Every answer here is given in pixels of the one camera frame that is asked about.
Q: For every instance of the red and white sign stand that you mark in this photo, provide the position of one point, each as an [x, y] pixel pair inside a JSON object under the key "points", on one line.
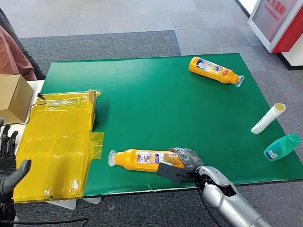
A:
{"points": [[276, 22]]}

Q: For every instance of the white tube bottle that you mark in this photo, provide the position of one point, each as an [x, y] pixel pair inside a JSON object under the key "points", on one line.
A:
{"points": [[267, 118]]}

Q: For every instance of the green table mat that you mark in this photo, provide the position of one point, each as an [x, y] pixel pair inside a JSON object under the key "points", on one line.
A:
{"points": [[165, 119]]}

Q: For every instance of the yellow labelled plastic bottle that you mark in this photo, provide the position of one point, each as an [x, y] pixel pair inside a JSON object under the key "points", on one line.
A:
{"points": [[210, 70], [132, 159]]}

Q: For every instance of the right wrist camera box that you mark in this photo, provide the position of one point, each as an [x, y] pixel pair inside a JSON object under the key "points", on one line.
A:
{"points": [[171, 172]]}

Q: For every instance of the teal plastic bottle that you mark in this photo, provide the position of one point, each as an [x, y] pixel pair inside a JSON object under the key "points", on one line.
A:
{"points": [[281, 147]]}

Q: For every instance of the brown cardboard box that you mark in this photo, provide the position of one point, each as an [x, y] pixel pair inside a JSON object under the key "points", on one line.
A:
{"points": [[13, 97]]}

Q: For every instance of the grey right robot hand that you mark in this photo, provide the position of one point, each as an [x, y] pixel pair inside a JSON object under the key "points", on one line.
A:
{"points": [[190, 158]]}

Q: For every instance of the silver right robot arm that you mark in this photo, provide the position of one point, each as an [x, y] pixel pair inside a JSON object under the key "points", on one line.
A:
{"points": [[227, 203]]}

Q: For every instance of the yellow film wrapped box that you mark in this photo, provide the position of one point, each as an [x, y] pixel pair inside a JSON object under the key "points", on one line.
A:
{"points": [[54, 150]]}

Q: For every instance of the white paper sheet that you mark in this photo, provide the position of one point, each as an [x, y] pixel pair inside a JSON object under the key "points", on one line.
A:
{"points": [[65, 204]]}

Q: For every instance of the seated person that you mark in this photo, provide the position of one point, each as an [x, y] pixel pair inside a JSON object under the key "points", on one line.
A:
{"points": [[10, 59]]}

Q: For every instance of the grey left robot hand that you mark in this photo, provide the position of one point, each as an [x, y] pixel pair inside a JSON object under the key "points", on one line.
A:
{"points": [[9, 181]]}

